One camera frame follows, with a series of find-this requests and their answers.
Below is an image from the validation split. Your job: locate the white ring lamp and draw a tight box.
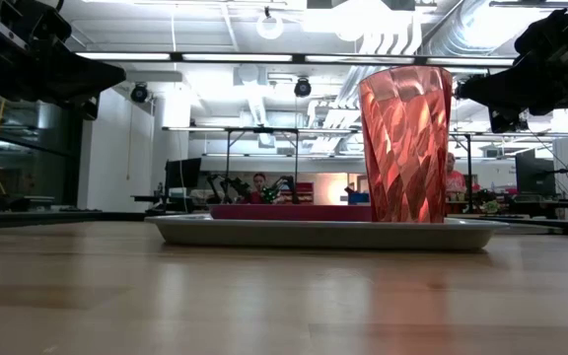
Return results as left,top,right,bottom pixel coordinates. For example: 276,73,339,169
255,6,285,41

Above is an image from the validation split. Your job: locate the black round ceiling fixture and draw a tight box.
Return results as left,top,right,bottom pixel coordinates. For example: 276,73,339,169
129,82,150,105
293,76,313,99

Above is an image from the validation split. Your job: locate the pink plastic plate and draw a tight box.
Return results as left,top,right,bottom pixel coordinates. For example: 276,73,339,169
208,204,374,223

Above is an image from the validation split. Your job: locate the black computer monitor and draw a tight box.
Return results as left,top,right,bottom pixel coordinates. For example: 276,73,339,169
514,148,558,197
164,157,203,190

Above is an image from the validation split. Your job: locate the red faceted plastic cup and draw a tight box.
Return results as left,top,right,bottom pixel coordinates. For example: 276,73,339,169
357,65,454,224

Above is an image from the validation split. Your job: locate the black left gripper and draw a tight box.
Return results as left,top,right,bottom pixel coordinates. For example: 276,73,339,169
0,0,127,121

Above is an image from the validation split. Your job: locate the person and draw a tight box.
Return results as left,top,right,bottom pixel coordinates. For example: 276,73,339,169
247,172,270,205
445,151,468,204

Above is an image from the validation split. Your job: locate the grey plastic tray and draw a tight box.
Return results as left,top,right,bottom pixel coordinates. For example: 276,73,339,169
144,213,511,251

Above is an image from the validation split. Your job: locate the red drawer cabinet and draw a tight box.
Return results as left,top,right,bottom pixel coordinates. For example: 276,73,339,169
283,181,316,205

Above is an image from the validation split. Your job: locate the black background table frame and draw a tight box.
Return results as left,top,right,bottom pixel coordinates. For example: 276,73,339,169
223,126,302,205

